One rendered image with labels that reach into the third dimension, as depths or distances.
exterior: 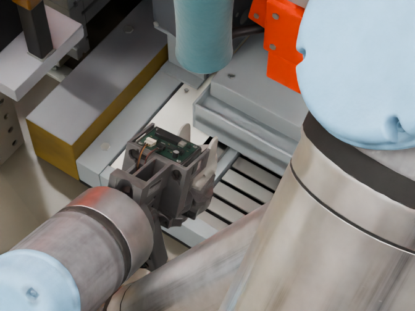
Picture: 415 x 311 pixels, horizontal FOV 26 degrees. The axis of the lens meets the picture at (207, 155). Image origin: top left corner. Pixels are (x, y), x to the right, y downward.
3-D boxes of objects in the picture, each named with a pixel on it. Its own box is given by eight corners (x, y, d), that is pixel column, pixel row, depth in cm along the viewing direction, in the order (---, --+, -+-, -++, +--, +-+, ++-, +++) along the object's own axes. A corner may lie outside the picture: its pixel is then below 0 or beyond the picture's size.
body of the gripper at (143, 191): (216, 147, 93) (159, 200, 83) (199, 213, 97) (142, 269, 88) (153, 118, 95) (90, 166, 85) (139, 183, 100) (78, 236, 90)
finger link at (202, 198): (226, 179, 99) (190, 216, 92) (224, 190, 100) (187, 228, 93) (190, 162, 101) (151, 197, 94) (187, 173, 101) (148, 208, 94)
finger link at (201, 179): (243, 124, 101) (206, 158, 94) (231, 167, 104) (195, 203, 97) (218, 114, 102) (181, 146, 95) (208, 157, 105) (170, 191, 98)
